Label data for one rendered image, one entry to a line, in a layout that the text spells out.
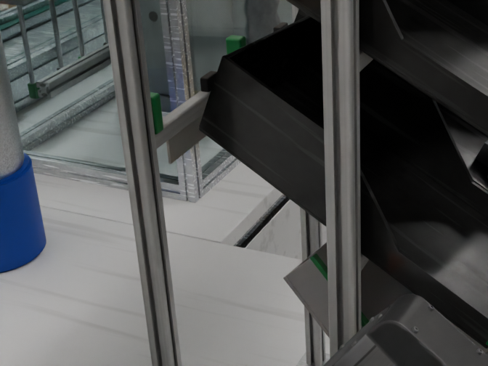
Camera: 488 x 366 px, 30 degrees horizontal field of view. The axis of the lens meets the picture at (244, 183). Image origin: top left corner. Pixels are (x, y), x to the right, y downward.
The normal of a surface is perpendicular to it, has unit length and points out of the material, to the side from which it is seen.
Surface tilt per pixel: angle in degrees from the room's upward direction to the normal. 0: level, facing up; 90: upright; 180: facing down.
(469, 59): 25
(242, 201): 0
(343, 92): 90
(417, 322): 36
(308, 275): 90
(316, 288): 90
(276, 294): 0
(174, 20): 90
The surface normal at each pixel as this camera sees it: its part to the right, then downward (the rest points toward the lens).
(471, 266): 0.28, -0.72
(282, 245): 0.89, 0.15
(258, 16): 0.51, 0.59
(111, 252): -0.07, -0.89
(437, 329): 0.53, -0.71
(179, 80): -0.45, 0.43
